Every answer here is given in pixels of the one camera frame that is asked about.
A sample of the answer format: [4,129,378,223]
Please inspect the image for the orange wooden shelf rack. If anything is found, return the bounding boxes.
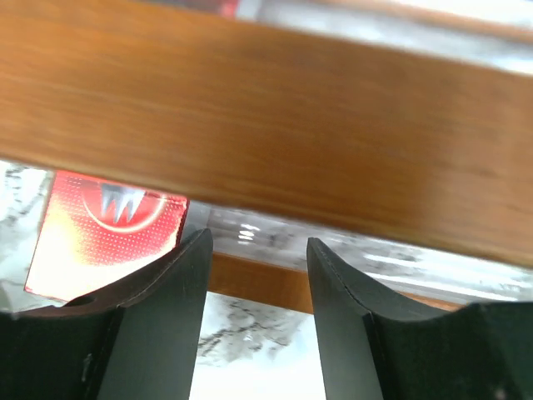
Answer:
[0,0,533,316]

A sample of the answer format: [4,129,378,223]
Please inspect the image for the red toothpaste box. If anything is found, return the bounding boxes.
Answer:
[24,171,189,302]

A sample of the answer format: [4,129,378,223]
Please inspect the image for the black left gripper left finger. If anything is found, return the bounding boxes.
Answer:
[1,229,213,400]

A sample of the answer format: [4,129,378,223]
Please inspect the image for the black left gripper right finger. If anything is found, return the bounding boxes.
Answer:
[306,238,532,399]

